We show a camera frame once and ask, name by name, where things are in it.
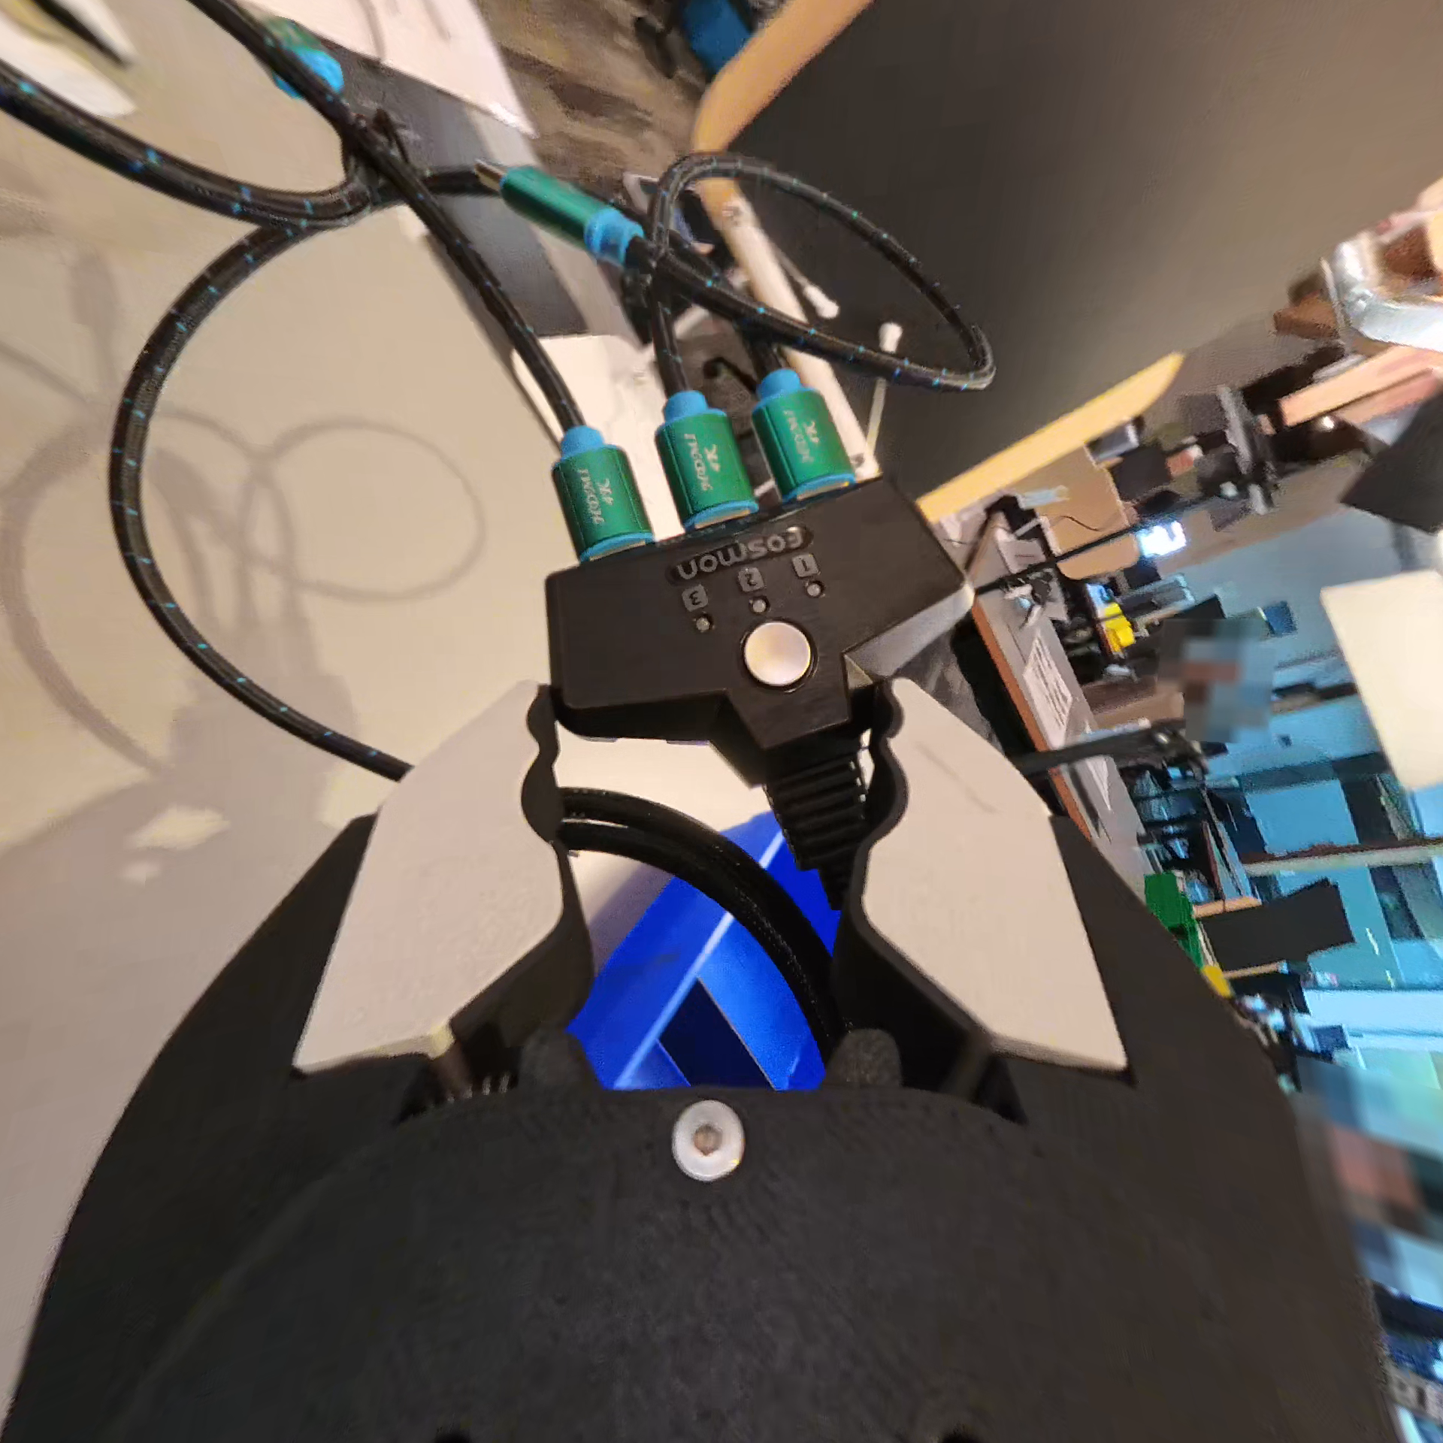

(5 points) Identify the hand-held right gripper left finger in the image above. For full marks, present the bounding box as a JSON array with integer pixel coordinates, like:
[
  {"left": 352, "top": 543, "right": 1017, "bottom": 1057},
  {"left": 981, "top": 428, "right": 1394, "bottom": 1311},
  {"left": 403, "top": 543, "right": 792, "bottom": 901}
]
[{"left": 294, "top": 678, "right": 600, "bottom": 1088}]

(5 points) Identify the dark grey table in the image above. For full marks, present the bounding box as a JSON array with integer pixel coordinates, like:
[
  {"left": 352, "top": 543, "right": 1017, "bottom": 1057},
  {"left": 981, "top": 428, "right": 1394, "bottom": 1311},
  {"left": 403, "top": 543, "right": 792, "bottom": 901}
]
[{"left": 687, "top": 0, "right": 1443, "bottom": 518}]

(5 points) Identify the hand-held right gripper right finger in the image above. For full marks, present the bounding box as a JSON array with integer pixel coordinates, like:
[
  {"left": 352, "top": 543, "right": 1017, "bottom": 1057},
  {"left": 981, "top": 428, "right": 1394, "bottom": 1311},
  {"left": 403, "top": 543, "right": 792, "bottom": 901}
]
[{"left": 836, "top": 674, "right": 1128, "bottom": 1073}]

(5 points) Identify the blue plastic bin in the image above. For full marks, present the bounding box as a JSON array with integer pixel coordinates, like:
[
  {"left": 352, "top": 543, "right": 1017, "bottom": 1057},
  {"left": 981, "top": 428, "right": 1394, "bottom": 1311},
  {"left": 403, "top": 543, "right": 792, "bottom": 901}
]
[{"left": 570, "top": 815, "right": 841, "bottom": 1096}]

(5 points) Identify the black desk mat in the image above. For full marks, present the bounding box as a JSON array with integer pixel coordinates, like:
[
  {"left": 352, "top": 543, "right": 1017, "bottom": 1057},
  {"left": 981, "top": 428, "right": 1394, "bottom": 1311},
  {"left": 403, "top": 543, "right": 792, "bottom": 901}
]
[{"left": 339, "top": 48, "right": 600, "bottom": 341}]

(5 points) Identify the plain black braided pigtail cable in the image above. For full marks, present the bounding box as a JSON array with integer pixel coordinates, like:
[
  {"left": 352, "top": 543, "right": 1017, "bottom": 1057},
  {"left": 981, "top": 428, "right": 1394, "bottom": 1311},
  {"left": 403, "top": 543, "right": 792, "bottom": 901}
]
[{"left": 555, "top": 786, "right": 850, "bottom": 1057}]

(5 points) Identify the blue chair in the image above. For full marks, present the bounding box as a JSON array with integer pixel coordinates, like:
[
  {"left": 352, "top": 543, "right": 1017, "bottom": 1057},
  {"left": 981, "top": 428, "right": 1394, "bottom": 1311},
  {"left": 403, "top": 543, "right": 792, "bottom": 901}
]
[{"left": 676, "top": 0, "right": 759, "bottom": 70}]

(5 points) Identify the black hdmi switch box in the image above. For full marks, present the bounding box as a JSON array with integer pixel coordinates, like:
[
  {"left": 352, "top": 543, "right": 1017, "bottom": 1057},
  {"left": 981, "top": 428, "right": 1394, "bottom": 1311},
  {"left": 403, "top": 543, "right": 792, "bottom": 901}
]
[{"left": 545, "top": 481, "right": 974, "bottom": 871}]

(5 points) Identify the black braided green-plug cable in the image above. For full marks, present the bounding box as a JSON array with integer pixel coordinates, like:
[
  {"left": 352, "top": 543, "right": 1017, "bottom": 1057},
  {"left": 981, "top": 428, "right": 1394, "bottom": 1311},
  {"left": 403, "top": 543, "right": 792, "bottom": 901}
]
[
  {"left": 189, "top": 0, "right": 660, "bottom": 564},
  {"left": 474, "top": 150, "right": 999, "bottom": 533},
  {"left": 0, "top": 19, "right": 861, "bottom": 780}
]

